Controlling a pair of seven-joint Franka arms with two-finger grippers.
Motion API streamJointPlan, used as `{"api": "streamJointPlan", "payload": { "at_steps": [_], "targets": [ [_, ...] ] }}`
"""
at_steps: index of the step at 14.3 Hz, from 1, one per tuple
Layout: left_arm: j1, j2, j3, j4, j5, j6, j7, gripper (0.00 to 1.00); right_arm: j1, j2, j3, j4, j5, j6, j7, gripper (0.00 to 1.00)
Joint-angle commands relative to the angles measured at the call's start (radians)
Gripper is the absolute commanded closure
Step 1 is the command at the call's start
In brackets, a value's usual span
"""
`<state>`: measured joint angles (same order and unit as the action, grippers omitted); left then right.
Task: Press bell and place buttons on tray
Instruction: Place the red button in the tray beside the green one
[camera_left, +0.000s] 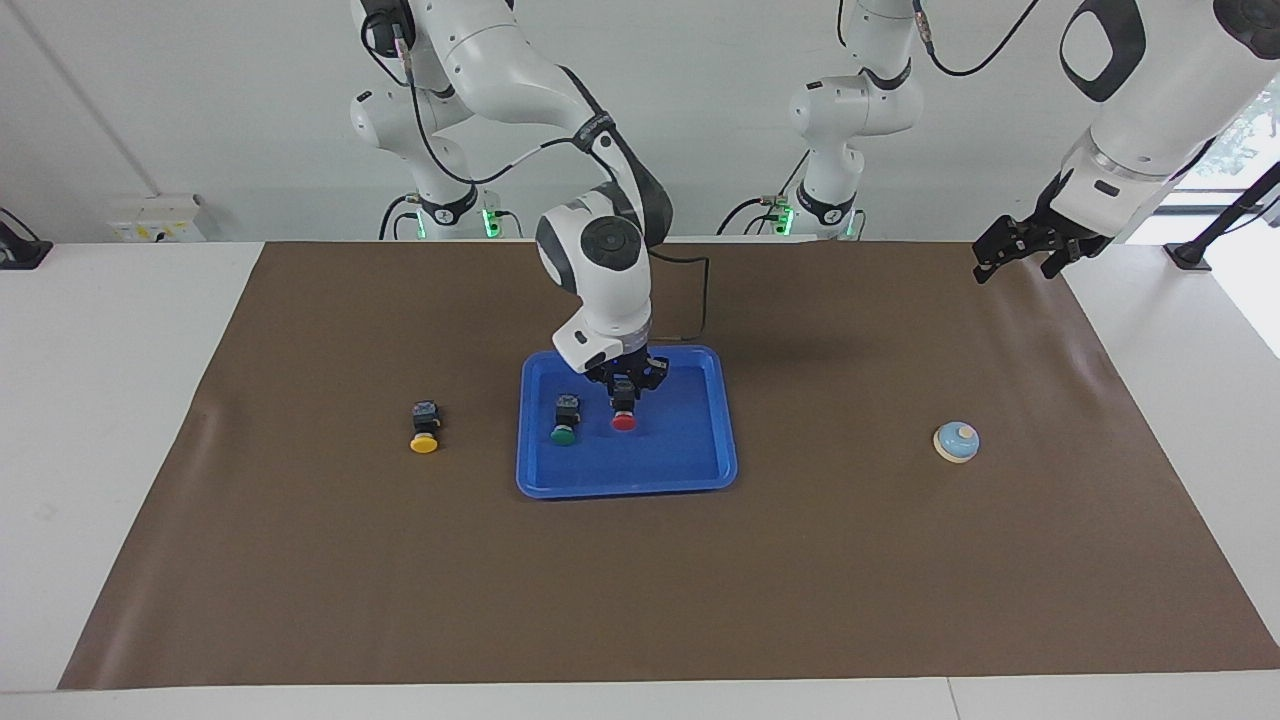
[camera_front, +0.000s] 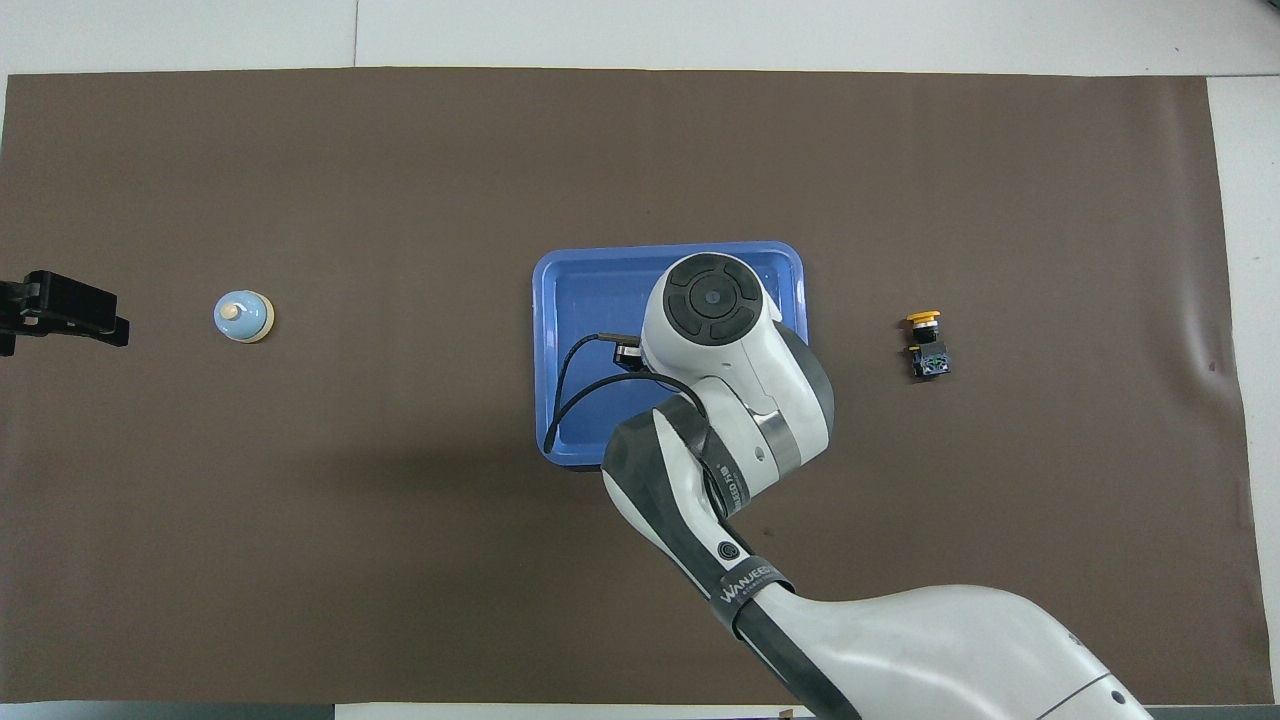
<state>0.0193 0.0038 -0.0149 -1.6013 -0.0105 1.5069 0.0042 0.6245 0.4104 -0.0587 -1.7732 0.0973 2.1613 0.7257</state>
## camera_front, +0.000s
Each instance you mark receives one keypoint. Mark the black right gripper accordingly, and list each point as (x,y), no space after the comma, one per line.
(630,357)

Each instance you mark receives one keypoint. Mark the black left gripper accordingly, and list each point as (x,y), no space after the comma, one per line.
(75,300)

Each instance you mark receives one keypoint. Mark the light blue desk bell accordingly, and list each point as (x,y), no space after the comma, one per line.
(243,316)

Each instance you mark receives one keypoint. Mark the yellow push button switch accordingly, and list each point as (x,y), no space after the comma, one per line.
(930,355)

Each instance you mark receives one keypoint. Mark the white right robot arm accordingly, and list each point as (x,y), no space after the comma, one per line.
(740,400)

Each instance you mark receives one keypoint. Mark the blue plastic tray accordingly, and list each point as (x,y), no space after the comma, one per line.
(590,300)

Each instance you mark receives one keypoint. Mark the brown table mat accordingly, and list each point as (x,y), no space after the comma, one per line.
(300,500)

